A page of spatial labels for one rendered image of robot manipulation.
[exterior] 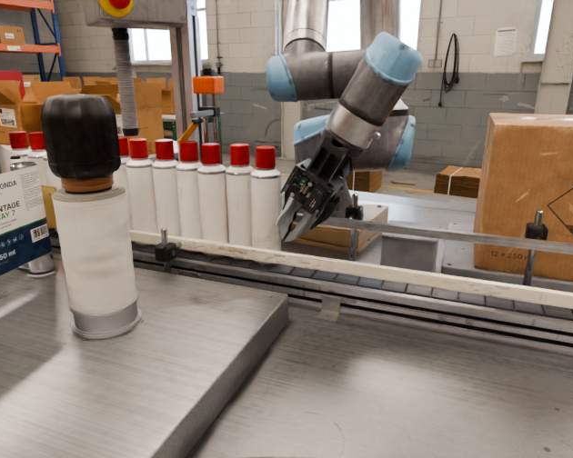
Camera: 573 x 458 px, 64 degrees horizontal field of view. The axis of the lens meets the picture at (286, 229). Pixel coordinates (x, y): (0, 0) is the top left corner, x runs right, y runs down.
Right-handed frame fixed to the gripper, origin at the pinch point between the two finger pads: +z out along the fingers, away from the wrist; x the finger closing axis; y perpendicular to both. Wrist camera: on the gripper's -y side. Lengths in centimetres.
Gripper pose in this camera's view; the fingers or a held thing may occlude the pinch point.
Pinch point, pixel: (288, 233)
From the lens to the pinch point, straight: 81.3
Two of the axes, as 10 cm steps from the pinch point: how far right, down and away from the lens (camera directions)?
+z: -4.7, 7.6, 4.5
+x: 8.1, 5.7, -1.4
